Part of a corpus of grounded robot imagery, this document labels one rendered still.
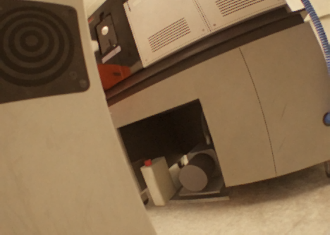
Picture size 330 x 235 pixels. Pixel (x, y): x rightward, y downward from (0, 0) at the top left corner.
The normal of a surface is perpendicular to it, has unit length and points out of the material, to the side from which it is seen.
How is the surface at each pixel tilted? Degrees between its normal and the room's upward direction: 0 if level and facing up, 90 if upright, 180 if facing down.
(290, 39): 90
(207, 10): 90
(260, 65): 90
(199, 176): 90
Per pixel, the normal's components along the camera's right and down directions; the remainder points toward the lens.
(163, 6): -0.48, 0.13
